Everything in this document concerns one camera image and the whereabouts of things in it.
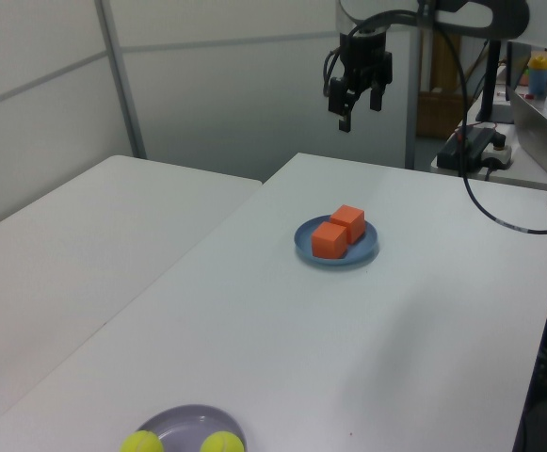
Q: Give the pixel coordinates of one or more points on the purple plastic plate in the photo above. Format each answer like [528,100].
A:
[183,419]

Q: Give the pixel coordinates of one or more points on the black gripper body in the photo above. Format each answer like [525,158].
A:
[362,52]

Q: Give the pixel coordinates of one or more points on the black monitor stand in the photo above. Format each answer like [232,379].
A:
[492,75]

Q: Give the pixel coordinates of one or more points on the grey partition post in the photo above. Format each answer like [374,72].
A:
[411,94]
[122,80]

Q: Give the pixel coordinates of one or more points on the white desk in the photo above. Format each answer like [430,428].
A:
[522,174]

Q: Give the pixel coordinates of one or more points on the blue plastic plate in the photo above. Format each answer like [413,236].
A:
[365,245]

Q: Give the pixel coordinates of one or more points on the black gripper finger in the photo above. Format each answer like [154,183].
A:
[336,96]
[376,99]

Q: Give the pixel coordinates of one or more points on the black power strip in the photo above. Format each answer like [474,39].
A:
[456,148]

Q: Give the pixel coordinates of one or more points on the silver laptop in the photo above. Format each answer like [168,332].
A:
[532,132]

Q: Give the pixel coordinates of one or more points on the blue bottle yellow cap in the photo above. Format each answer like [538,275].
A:
[538,77]

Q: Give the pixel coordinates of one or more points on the grey emergency stop button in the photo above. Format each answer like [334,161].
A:
[496,150]

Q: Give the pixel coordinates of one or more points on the orange cube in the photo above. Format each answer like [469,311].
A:
[350,221]
[329,240]

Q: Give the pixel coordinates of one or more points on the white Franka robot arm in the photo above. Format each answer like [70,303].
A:
[546,19]

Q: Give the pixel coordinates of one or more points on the yellow tennis ball black lettering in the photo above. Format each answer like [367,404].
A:
[141,443]

